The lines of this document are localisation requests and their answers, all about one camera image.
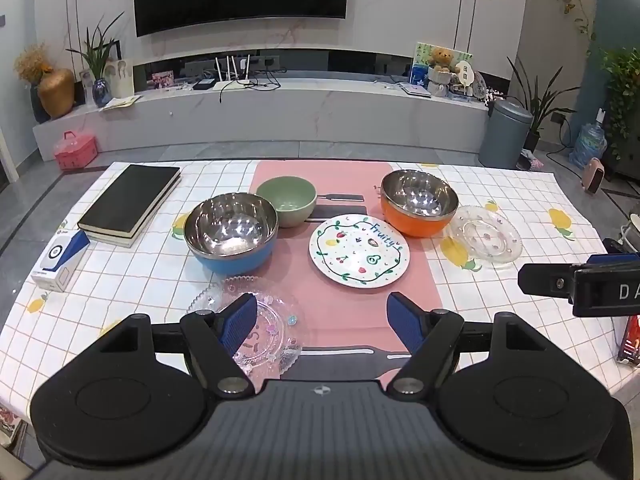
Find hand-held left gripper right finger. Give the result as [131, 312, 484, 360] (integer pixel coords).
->
[387, 291, 549, 396]

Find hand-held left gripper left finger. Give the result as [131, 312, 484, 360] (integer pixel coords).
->
[95, 293, 259, 396]

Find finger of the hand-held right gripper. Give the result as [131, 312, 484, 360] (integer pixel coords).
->
[517, 262, 577, 304]

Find clear glass plate beaded rim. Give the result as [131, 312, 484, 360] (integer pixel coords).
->
[187, 275, 304, 376]

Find clear glass plate smooth rim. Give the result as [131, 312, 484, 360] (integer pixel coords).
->
[445, 205, 524, 267]

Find white fruit-print plate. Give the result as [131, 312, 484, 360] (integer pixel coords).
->
[308, 214, 411, 289]

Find blue steel bowl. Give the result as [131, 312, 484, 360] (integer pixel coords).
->
[183, 192, 279, 276]

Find orange steel bowl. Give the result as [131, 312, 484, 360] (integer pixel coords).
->
[380, 169, 459, 239]

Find green ceramic bowl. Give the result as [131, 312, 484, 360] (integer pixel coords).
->
[256, 176, 318, 229]

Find red and dark packet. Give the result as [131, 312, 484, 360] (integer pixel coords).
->
[617, 315, 640, 367]

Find pink placemat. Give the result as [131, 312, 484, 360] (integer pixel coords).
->
[249, 160, 444, 382]

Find lemon-print checked tablecloth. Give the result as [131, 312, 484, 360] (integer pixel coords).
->
[0, 160, 640, 413]

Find pink space heater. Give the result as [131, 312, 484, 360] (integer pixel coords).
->
[582, 157, 606, 195]

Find blue water bottle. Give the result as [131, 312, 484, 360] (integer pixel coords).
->
[570, 122, 609, 170]

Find grey trash bin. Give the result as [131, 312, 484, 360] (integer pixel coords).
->
[479, 99, 534, 170]

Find black book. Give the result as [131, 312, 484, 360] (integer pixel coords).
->
[77, 164, 182, 249]

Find potted long-leaf plant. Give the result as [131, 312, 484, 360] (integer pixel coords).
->
[507, 55, 581, 154]

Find white and blue box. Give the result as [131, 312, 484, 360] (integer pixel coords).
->
[31, 230, 91, 294]

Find bushy green plant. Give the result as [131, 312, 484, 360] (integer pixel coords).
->
[599, 47, 640, 162]

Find marble television cabinet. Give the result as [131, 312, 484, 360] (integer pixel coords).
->
[32, 76, 490, 162]

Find teddy bear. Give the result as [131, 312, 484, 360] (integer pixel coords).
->
[426, 46, 462, 96]

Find pink storage box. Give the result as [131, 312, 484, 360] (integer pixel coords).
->
[53, 131, 99, 171]

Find white router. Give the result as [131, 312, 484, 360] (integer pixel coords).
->
[214, 53, 254, 86]

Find green picture board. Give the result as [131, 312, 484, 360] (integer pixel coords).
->
[409, 42, 474, 89]

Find blue glass vase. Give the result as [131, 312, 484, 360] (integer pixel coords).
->
[92, 77, 113, 109]

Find gold vase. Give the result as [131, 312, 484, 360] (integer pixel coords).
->
[38, 69, 76, 119]

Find green leafy plant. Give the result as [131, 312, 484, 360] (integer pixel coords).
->
[66, 12, 125, 82]

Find dried yellow flowers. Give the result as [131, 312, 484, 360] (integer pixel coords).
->
[14, 42, 54, 84]

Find white photo frame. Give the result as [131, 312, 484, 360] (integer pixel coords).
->
[102, 57, 135, 100]

